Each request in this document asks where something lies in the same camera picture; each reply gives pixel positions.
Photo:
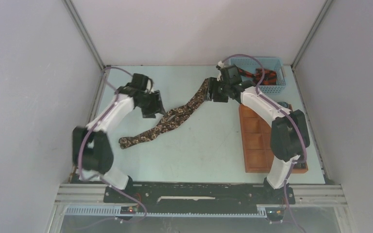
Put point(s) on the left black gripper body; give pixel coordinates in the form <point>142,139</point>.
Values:
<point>151,104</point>

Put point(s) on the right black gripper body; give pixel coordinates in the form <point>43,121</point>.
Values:
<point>219,93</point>

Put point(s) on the brown floral tie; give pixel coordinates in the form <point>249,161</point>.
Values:
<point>170,121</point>

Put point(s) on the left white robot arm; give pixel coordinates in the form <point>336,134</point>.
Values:
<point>91,148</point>

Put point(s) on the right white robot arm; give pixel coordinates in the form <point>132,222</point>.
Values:
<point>270,111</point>

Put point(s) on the blue plastic basket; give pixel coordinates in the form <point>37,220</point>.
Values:
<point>253,69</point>

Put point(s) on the red black patterned tie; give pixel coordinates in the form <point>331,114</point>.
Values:
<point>270,76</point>

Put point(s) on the wooden compartment tray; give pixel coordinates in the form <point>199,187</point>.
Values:
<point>262,142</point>

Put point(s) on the blue rolled tie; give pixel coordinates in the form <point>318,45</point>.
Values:
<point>285,105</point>

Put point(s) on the dark camo rolled tie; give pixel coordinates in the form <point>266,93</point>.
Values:
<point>300,166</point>

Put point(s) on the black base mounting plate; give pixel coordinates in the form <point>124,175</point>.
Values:
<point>218,198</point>

